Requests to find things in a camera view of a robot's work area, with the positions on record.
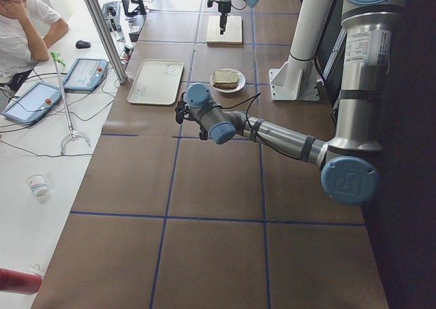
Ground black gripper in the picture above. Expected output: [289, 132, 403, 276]
[218, 0, 231, 34]
[199, 125, 208, 140]

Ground wooden cutting board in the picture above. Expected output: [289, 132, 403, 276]
[206, 15, 243, 45]

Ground cream serving tray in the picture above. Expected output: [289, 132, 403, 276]
[127, 59, 184, 105]

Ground metal reacher grabber tool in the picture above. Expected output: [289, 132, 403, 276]
[50, 52, 91, 155]

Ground blue teach pendant far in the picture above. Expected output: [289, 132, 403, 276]
[63, 58, 108, 93]

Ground blue teach pendant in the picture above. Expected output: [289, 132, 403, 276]
[63, 58, 108, 93]
[1, 82, 61, 125]

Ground black computer mouse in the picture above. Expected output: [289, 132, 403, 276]
[75, 40, 91, 49]

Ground paper cup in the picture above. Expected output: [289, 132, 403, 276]
[26, 174, 48, 197]

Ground blue teach pendant near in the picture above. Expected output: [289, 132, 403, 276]
[1, 82, 61, 125]

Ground person in white shirt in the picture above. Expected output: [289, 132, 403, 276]
[1, 0, 69, 92]

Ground red bottle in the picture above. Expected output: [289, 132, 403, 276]
[1, 268, 42, 295]

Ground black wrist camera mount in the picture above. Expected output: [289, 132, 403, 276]
[175, 92, 192, 125]

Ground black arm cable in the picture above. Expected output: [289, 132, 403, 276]
[234, 91, 307, 159]

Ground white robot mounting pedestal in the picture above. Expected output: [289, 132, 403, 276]
[268, 0, 334, 101]

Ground aluminium frame post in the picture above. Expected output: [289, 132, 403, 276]
[84, 0, 128, 85]

